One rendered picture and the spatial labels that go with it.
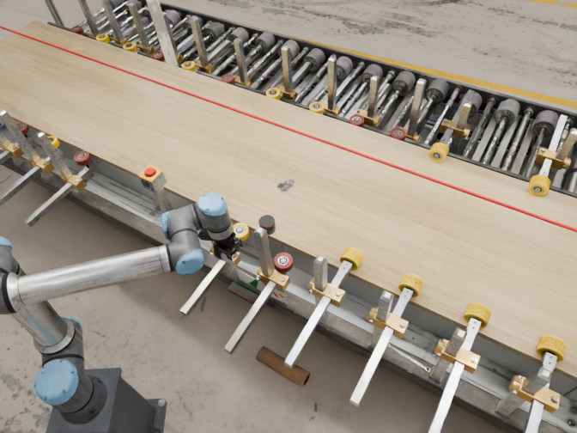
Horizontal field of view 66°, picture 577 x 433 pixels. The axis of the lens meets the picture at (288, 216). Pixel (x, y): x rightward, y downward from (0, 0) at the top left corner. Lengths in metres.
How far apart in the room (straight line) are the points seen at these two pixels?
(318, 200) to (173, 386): 1.34
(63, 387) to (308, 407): 1.23
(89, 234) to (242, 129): 1.52
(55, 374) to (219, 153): 1.20
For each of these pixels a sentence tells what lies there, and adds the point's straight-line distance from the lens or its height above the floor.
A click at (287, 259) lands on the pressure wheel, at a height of 0.91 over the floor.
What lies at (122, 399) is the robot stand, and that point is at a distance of 2.23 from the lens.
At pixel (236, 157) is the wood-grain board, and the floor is 0.90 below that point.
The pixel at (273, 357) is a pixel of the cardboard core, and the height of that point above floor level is 0.08.
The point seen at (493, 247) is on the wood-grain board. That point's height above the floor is 0.90.
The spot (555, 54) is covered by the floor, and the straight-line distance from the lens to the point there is 4.95.
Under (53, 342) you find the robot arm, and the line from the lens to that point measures 1.96.
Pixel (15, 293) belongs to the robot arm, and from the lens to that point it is 1.47.
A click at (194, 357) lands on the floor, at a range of 2.73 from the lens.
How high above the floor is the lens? 2.47
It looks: 52 degrees down
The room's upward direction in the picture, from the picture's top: 6 degrees counter-clockwise
